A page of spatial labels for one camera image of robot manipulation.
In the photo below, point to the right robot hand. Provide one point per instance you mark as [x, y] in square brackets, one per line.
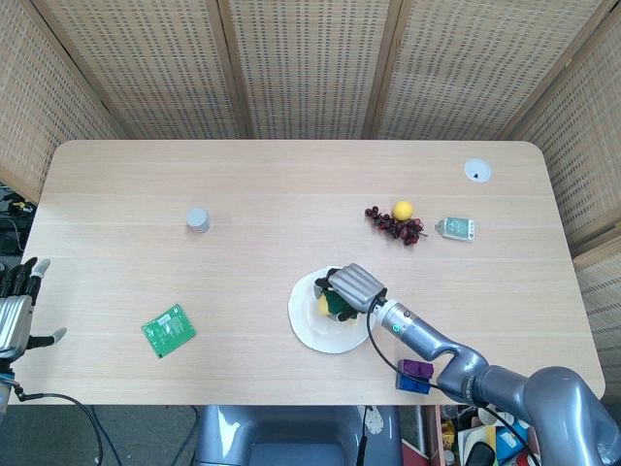
[356, 286]

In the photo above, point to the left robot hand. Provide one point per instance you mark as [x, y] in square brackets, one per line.
[13, 320]

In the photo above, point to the green yellow sponge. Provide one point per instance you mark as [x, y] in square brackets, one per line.
[334, 301]

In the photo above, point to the white plate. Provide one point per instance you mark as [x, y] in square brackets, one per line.
[310, 332]

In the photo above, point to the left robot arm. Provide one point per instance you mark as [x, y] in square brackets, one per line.
[5, 388]

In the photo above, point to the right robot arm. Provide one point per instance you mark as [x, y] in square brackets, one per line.
[422, 335]

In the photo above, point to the dark red grape bunch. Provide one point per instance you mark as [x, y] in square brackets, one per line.
[395, 227]

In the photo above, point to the yellow lemon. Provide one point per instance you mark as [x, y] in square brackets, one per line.
[402, 210]

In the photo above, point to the purple toy brick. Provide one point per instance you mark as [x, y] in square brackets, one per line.
[415, 367]

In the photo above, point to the blue toy brick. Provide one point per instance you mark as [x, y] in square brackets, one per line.
[411, 384]

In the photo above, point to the small white timer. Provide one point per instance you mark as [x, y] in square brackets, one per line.
[456, 229]

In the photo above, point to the green snack packet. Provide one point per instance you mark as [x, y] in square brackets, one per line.
[169, 331]

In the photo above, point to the grey cylindrical can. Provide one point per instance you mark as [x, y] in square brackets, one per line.
[198, 219]

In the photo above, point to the white paper cup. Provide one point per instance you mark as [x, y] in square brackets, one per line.
[486, 416]

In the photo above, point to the black rounded object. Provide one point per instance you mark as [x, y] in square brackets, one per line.
[480, 455]

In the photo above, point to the blue plastic bottle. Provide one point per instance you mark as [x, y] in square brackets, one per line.
[509, 439]

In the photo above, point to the woven bamboo screen panel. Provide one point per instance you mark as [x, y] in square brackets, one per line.
[470, 68]
[310, 68]
[582, 160]
[145, 68]
[601, 310]
[34, 97]

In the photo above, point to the white perforated bracket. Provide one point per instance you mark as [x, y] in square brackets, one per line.
[375, 421]

